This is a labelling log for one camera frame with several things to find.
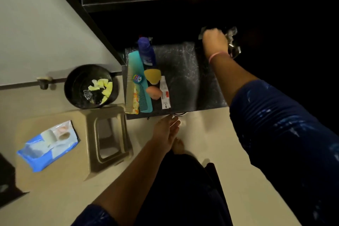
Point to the brown fine-tooth comb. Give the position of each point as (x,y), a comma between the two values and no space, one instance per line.
(129,96)

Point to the blue plastic bottle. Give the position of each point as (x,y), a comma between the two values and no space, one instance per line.
(146,52)

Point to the pink wrist thread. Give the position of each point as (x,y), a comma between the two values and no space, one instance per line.
(217,54)

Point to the person's right forearm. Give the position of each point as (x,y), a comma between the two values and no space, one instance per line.
(227,75)

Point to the person's right hand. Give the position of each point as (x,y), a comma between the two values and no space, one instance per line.
(215,41)

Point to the white tube with red label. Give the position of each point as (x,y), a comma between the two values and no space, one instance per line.
(164,93)

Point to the blue patterned left sleeve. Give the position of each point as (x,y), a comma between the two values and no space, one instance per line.
(92,218)

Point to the blue wet wipes pack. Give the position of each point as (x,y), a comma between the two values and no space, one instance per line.
(39,151)

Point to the person's left forearm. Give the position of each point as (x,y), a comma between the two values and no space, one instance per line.
(132,186)

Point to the pale cabinet door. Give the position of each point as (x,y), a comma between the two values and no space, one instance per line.
(39,35)

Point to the pink makeup sponge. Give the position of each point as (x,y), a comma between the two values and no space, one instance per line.
(153,92)

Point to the beige door knob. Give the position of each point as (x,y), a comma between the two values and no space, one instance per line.
(43,78)

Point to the colourful round-capped tube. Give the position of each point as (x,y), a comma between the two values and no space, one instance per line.
(137,78)

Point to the teal wide-tooth comb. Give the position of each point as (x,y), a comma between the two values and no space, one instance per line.
(136,61)

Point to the beige plastic stool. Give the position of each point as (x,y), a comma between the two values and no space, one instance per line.
(79,141)

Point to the blue patterned right sleeve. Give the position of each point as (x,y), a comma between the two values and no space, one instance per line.
(286,141)

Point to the clear plastic wrapper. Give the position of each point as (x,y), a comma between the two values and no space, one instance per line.
(88,94)

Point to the black round waste bin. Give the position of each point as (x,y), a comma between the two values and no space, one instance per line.
(76,85)

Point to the person's bare foot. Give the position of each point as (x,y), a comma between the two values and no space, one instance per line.
(178,146)

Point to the person's left hand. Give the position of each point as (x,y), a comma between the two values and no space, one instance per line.
(165,133)

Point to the yellow makeup sponge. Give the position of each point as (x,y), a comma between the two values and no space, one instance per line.
(152,75)

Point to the blue patterned sleeve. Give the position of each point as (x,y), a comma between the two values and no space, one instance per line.
(92,218)
(286,141)

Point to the metal cabinet hinge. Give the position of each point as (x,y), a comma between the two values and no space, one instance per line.
(235,51)

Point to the person's dark trousers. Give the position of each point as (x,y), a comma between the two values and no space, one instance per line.
(185,194)

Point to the dark furniture piece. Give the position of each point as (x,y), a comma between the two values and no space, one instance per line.
(8,180)

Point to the yellow crumpled wipes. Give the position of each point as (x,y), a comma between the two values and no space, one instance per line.
(107,88)

